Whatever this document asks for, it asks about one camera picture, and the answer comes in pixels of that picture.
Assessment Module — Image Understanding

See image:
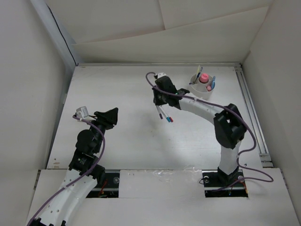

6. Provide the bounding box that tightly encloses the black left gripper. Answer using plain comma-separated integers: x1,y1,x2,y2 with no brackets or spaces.
86,107,118,153

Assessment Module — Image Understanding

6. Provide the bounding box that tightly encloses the purple marker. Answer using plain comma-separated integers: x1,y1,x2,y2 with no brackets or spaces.
156,105,164,120

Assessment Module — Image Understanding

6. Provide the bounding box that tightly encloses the blue capped white marker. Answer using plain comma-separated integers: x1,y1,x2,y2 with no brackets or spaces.
160,106,172,122

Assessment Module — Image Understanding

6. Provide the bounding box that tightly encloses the blue ballpoint pen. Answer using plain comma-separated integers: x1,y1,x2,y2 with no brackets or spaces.
194,65,201,82

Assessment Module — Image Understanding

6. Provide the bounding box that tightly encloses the pink capped glue bottle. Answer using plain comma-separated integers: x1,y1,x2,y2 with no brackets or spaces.
198,73,209,84

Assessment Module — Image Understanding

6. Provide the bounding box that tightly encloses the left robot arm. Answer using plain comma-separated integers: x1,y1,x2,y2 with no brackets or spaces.
28,107,119,226

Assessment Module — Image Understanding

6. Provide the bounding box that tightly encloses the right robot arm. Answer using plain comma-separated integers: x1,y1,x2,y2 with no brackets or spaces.
152,74,246,186

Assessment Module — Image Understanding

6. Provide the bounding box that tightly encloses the white round divided container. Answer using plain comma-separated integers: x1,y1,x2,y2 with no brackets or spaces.
188,75,214,100

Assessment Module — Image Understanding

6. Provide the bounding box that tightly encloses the red capped white marker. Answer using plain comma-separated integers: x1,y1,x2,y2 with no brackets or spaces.
161,107,174,122

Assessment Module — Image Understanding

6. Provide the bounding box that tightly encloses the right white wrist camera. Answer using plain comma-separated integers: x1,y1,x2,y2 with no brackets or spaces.
154,73,166,80

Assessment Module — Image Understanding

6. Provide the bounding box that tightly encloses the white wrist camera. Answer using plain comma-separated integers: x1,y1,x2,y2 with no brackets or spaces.
154,73,166,80
75,106,89,119

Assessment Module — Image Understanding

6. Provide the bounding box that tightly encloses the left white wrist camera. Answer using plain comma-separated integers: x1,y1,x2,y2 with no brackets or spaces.
75,106,89,119

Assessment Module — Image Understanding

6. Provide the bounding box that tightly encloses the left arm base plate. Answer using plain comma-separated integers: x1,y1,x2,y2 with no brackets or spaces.
87,171,120,198

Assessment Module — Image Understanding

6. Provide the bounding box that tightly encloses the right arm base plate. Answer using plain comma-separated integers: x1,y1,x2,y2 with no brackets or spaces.
199,170,248,198

